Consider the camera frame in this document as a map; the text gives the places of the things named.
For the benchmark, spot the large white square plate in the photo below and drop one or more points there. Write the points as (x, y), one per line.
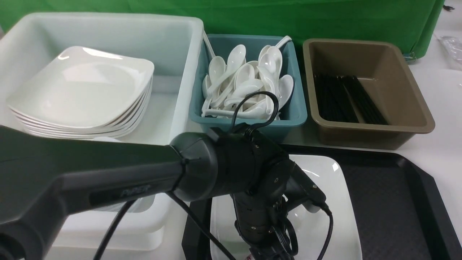
(311, 228)

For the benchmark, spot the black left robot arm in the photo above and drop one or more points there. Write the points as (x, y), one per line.
(45, 180)

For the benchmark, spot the pile of white soup spoons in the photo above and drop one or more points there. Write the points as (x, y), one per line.
(250, 90)

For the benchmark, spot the large white plastic tub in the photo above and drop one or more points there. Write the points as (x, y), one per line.
(171, 43)

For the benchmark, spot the black chopsticks in bin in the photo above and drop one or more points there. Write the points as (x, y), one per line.
(344, 99)

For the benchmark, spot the stack of small white dishes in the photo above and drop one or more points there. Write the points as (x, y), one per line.
(139, 206)

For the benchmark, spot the stack of white square plates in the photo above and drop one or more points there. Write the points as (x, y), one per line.
(84, 93)

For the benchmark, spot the brown plastic chopstick bin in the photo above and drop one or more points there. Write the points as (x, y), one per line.
(386, 77)

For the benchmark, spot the black plastic serving tray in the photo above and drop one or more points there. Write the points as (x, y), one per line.
(399, 211)

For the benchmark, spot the green cloth backdrop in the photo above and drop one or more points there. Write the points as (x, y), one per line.
(408, 24)

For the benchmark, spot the clear plastic bag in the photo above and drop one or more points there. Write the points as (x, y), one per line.
(453, 48)

